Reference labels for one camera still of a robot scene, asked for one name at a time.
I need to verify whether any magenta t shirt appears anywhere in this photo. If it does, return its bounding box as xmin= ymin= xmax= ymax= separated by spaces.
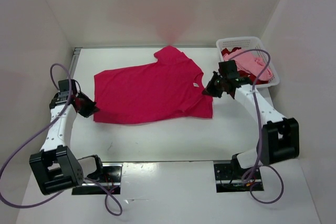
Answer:
xmin=93 ymin=46 xmax=213 ymax=124

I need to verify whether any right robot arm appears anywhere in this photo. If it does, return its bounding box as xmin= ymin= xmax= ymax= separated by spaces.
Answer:
xmin=202 ymin=60 xmax=300 ymax=178

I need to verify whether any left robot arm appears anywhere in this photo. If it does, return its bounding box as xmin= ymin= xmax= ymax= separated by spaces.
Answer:
xmin=29 ymin=79 xmax=99 ymax=195

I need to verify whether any dark red t shirt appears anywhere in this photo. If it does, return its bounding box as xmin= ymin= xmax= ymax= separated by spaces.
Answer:
xmin=221 ymin=47 xmax=273 ymax=84

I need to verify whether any pink t shirt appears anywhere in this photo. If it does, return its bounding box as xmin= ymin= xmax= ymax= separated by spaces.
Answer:
xmin=234 ymin=51 xmax=273 ymax=84

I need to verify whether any white plastic basket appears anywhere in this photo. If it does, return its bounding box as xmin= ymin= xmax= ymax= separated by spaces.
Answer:
xmin=216 ymin=36 xmax=280 ymax=88

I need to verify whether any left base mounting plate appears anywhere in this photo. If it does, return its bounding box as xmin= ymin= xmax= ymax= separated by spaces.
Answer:
xmin=71 ymin=162 xmax=123 ymax=196

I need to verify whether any base mounting plate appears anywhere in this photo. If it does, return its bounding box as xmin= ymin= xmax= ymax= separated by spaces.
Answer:
xmin=71 ymin=162 xmax=123 ymax=196
xmin=213 ymin=161 xmax=264 ymax=193

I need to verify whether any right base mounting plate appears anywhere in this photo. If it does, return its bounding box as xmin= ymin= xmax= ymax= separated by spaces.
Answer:
xmin=213 ymin=161 xmax=264 ymax=193

